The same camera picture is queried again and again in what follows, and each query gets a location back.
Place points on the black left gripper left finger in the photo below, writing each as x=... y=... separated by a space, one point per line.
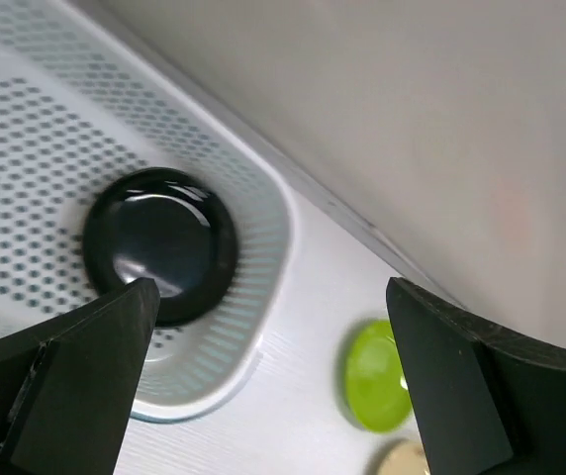
x=67 y=385

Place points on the green plate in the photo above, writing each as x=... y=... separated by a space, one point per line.
x=374 y=385

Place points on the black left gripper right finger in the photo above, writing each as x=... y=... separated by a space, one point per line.
x=487 y=399

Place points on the black plate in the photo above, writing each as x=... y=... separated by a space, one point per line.
x=167 y=226

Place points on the beige plate with symbols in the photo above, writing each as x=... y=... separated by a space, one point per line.
x=405 y=458

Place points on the white perforated plastic basket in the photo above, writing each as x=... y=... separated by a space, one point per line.
x=109 y=173

